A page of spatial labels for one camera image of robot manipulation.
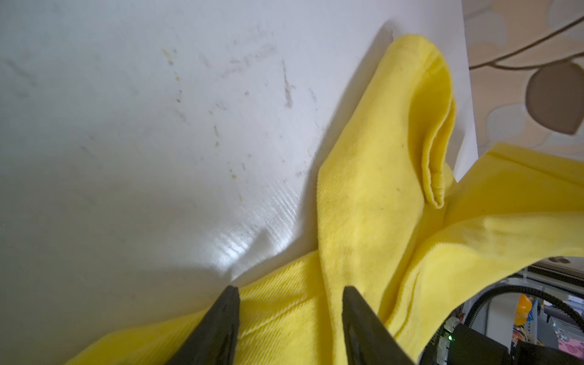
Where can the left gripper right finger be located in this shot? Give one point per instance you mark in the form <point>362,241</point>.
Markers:
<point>367,341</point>

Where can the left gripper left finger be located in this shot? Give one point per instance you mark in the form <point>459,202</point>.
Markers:
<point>214,340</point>

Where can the yellow trousers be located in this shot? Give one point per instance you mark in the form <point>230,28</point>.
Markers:
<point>394,223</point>

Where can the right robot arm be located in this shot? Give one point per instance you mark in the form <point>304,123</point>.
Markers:
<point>455,343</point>

